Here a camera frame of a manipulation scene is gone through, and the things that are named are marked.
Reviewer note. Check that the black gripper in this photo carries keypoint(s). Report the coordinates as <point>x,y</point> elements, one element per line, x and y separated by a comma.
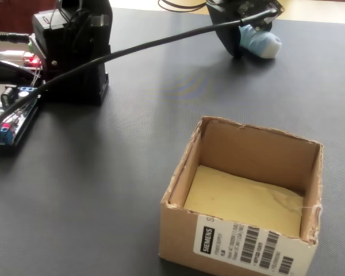
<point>221,1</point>

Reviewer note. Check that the light blue yarn block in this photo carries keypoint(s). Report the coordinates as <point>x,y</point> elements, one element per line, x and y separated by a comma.
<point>261,43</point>

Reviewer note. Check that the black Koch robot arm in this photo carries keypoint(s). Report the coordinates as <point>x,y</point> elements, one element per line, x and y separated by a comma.
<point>74,72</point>

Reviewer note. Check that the open cardboard box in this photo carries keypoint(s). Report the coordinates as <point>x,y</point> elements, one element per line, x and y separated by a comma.
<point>233,149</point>

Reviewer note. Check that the yellow sheet lining box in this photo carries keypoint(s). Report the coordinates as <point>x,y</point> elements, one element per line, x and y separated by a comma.
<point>241,201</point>

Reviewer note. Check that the black table mat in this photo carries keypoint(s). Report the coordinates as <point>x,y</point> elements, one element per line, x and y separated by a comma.
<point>103,187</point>

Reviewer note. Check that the white Siemens barcode label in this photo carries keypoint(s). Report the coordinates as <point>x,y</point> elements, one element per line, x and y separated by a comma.
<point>227,238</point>

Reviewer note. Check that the blue circuit board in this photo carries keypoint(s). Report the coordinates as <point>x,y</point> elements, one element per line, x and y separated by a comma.
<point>1,135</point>

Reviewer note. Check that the black circuit board tray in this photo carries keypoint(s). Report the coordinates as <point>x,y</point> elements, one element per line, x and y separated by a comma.
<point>5,151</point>

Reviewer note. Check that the camera circuit board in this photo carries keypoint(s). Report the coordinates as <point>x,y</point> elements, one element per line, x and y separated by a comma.
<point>253,8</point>

